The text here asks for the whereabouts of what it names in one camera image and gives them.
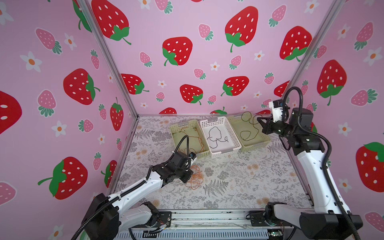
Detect red cable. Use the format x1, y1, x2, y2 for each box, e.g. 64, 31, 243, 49
179, 128, 206, 154

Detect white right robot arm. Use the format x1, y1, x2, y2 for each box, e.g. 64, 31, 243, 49
257, 87, 363, 240

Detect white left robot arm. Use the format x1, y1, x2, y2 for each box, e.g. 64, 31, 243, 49
72, 145, 197, 240

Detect right green perforated basket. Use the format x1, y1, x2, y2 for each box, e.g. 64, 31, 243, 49
228, 112, 271, 152

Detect green perforated basket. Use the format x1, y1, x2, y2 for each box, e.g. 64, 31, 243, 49
228, 112, 271, 152
170, 120, 211, 160

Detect left green perforated basket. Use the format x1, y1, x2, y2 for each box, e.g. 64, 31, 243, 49
170, 120, 211, 160

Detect white perforated basket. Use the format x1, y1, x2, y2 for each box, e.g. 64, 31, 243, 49
199, 116, 242, 159

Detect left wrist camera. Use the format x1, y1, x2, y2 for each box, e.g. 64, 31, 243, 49
188, 152, 198, 162

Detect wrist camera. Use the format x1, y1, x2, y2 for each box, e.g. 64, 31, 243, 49
188, 152, 198, 162
269, 99, 289, 123

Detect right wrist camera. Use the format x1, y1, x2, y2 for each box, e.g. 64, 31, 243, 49
269, 99, 289, 123

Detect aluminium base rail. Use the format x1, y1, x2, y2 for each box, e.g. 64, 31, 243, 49
89, 209, 337, 240

